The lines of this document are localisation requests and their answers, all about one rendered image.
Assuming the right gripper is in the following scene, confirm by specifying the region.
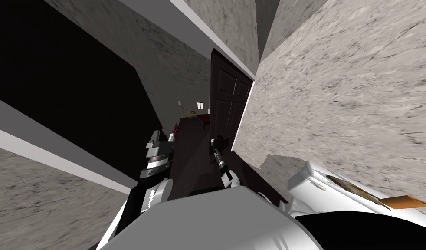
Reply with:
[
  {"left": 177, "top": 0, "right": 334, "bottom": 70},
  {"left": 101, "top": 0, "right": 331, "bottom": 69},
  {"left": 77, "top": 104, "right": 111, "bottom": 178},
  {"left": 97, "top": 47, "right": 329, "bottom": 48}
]
[{"left": 209, "top": 135, "right": 231, "bottom": 156}]

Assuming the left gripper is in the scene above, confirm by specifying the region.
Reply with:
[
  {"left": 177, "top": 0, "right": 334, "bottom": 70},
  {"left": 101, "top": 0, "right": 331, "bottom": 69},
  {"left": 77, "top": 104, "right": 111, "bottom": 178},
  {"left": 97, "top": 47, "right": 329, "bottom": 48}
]
[{"left": 145, "top": 130, "right": 175, "bottom": 158}]

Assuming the red furniture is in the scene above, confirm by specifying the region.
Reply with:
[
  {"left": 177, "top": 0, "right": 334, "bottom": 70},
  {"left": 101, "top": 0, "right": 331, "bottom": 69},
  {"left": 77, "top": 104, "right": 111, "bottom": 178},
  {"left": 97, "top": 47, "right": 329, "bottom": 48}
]
[{"left": 198, "top": 113, "right": 211, "bottom": 130}]

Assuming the dark brown panelled door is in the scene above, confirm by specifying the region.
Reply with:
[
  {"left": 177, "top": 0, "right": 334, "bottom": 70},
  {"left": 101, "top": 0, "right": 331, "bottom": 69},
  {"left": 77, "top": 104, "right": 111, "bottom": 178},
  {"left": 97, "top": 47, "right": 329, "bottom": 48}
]
[{"left": 209, "top": 48, "right": 254, "bottom": 153}]

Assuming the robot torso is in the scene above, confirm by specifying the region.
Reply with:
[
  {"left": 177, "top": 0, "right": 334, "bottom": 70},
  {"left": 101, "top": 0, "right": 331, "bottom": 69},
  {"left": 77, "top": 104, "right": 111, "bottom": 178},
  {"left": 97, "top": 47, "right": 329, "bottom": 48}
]
[{"left": 96, "top": 184, "right": 324, "bottom": 250}]

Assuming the orange flat board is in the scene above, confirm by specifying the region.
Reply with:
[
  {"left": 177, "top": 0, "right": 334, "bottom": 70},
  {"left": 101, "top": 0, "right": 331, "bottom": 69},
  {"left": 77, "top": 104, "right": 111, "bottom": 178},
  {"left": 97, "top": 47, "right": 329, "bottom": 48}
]
[{"left": 381, "top": 195, "right": 426, "bottom": 210}]

